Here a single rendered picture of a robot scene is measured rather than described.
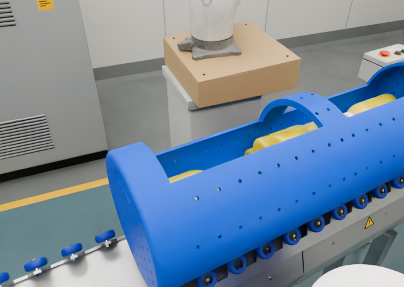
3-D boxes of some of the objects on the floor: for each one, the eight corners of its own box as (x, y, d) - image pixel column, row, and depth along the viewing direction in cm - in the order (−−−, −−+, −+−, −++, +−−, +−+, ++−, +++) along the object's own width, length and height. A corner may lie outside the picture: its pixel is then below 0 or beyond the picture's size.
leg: (335, 317, 161) (375, 227, 124) (344, 311, 163) (386, 221, 126) (345, 328, 157) (389, 239, 120) (354, 322, 159) (400, 233, 122)
